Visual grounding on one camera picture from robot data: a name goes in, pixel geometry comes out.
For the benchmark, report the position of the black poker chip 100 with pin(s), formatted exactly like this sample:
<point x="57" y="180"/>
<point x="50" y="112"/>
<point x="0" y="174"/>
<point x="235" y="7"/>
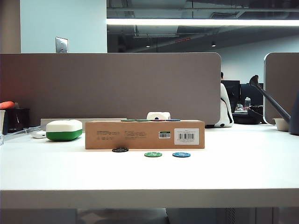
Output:
<point x="120" y="149"/>

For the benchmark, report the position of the green poker chip 20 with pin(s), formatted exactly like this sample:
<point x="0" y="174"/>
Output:
<point x="153" y="154"/>
<point x="142" y="120"/>
<point x="128" y="120"/>

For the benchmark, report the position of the red poker chip 10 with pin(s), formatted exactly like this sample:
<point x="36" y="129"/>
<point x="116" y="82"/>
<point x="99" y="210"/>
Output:
<point x="158" y="120"/>

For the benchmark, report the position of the long brown cardboard box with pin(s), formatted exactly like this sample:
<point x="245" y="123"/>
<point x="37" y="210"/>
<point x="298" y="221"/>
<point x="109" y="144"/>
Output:
<point x="130" y="140"/>

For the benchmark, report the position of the wide grey desk partition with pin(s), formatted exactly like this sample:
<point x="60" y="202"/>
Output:
<point x="116" y="88"/>

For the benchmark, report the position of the white and black rounded figure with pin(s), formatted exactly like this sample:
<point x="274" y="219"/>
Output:
<point x="226" y="116"/>

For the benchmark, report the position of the red ceiling sign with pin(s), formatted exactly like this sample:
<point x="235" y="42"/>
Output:
<point x="182" y="40"/>

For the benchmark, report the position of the person with dark hair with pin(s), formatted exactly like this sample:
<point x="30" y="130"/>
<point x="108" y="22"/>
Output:
<point x="222" y="75"/>

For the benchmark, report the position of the black computer monitor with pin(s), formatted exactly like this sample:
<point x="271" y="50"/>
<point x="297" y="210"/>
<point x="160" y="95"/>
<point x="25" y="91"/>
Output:
<point x="233" y="93"/>

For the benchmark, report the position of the white and green case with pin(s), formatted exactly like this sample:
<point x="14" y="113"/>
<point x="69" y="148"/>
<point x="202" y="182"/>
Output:
<point x="64" y="130"/>

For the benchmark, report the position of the long ceiling light strip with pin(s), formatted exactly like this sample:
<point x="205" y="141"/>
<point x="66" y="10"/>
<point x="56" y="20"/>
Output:
<point x="187" y="22"/>

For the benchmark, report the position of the black bag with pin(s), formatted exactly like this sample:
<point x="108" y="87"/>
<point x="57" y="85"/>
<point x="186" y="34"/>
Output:
<point x="247" y="117"/>

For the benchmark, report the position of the clear plastic bottle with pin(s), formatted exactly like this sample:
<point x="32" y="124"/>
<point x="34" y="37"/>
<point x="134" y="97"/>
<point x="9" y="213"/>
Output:
<point x="247" y="102"/>

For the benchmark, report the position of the dark blue monitor back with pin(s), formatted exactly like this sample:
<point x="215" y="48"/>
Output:
<point x="253" y="95"/>

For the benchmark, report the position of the small white earbuds case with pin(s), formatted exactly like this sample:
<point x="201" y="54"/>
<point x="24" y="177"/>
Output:
<point x="38" y="134"/>

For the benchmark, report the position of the dark grey watering can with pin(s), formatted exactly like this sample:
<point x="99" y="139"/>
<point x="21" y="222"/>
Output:
<point x="275" y="102"/>

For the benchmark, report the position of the black desk container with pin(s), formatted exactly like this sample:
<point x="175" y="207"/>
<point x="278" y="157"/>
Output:
<point x="18" y="121"/>

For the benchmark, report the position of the white bowl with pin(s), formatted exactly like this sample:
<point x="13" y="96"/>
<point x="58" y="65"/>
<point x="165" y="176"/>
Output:
<point x="282" y="124"/>

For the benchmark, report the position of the grey partition with white edge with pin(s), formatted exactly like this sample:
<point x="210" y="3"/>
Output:
<point x="280" y="81"/>

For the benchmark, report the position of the orange object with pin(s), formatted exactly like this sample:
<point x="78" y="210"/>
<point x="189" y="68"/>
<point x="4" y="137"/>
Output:
<point x="6" y="104"/>

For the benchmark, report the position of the white paper cup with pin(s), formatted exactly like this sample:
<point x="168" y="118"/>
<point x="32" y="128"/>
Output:
<point x="2" y="122"/>

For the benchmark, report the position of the metal wall plate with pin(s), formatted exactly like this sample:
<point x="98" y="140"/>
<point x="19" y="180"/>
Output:
<point x="61" y="45"/>

